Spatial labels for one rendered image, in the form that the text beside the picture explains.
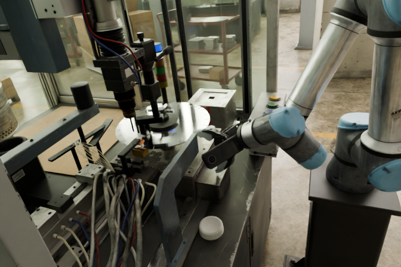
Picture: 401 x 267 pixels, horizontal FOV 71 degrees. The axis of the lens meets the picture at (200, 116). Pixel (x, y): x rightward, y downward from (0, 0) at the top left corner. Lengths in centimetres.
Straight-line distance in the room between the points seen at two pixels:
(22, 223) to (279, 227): 164
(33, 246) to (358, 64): 394
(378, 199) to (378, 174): 22
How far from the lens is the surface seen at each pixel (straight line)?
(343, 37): 80
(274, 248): 178
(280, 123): 67
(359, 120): 95
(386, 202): 103
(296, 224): 191
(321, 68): 80
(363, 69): 410
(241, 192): 98
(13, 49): 100
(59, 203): 90
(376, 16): 69
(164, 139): 90
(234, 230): 87
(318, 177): 106
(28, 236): 37
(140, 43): 81
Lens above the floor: 141
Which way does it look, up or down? 27 degrees down
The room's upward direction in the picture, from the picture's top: 7 degrees counter-clockwise
